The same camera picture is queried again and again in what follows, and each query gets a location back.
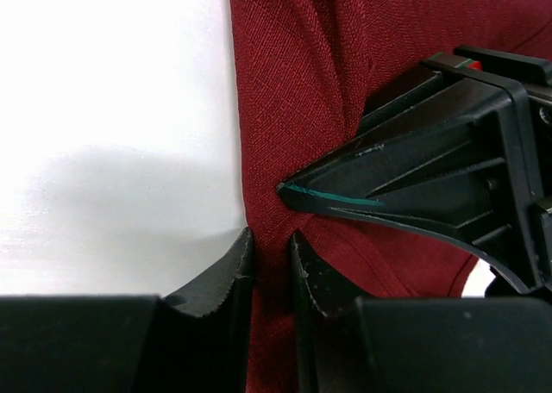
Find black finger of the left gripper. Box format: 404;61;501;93
277;122;539;290
360;72;444;130

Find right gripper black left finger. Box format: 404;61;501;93
1;229;254;392

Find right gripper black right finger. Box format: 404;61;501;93
290;233;551;392

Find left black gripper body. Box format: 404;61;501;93
422;45;551;290

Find dark red cloth napkin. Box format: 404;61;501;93
230;0;551;392

